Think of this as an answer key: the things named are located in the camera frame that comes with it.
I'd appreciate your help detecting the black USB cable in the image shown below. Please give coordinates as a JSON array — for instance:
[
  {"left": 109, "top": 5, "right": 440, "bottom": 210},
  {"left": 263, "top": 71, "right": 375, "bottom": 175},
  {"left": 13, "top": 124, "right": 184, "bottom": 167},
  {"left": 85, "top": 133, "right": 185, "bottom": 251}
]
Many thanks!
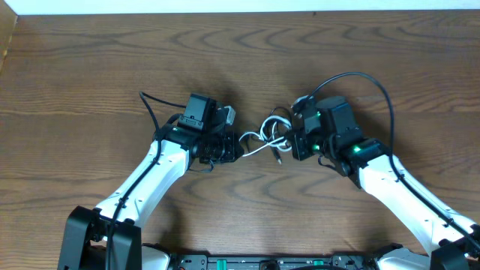
[{"left": 241, "top": 106, "right": 297, "bottom": 165}]

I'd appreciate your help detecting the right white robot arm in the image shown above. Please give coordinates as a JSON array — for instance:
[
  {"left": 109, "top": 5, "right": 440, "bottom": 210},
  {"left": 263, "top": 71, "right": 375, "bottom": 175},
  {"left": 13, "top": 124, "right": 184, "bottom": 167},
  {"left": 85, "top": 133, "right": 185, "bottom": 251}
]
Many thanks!
[{"left": 286, "top": 130, "right": 479, "bottom": 269}]

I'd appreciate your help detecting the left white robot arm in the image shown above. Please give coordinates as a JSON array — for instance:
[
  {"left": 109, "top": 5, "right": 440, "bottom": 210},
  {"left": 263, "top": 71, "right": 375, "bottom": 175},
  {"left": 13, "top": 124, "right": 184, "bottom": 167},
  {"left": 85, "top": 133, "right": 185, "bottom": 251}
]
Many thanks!
[{"left": 58, "top": 124, "right": 244, "bottom": 269}]

